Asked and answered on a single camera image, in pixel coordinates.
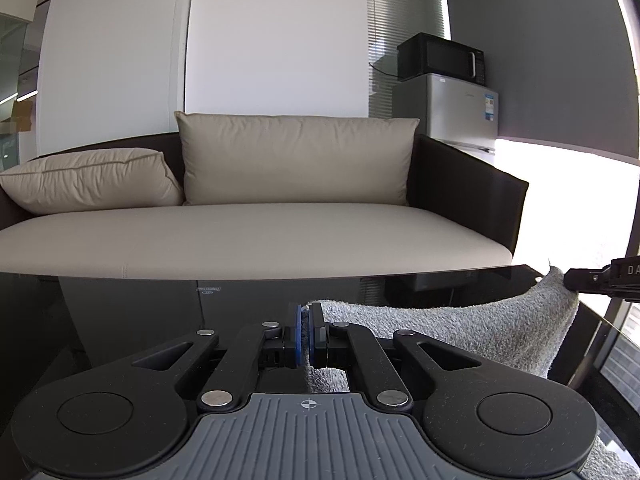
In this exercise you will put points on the large beige sofa cushion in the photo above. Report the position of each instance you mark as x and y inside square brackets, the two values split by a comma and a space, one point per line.
[300, 160]

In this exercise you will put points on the grey terry towel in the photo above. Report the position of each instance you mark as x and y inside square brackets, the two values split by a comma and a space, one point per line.
[450, 325]

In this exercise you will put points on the small beige sofa cushion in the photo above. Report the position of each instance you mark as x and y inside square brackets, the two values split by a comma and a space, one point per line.
[90, 180]

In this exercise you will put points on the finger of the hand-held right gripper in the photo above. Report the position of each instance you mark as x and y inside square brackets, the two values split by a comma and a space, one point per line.
[587, 280]

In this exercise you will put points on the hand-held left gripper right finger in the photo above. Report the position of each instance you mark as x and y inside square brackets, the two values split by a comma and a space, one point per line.
[316, 332]

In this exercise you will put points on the grey window blinds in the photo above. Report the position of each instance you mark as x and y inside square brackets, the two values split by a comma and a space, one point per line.
[405, 5]

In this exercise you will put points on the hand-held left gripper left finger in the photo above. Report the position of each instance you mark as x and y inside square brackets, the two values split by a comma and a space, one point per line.
[301, 332]

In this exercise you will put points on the silver mini fridge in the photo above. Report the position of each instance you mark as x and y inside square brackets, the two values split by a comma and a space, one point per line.
[450, 110]

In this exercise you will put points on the black microwave oven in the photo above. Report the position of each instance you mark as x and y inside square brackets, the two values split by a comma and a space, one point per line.
[435, 57]

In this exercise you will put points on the beige and brown sofa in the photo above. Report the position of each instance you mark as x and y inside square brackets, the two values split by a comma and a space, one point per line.
[250, 240]

